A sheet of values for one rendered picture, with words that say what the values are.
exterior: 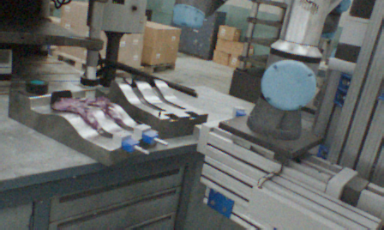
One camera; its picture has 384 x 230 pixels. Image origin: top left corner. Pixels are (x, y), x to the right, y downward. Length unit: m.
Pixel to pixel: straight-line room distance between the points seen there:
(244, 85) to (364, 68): 4.55
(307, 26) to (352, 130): 0.39
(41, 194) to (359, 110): 0.96
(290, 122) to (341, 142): 0.19
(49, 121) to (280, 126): 0.78
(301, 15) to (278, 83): 0.15
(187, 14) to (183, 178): 0.91
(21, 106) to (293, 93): 0.98
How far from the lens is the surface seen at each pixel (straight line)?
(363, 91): 1.10
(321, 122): 1.20
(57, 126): 1.33
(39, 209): 1.29
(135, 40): 5.57
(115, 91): 1.65
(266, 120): 0.99
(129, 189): 1.45
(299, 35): 0.84
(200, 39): 8.54
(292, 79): 0.83
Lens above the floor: 1.35
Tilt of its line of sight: 16 degrees down
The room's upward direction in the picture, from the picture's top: 11 degrees clockwise
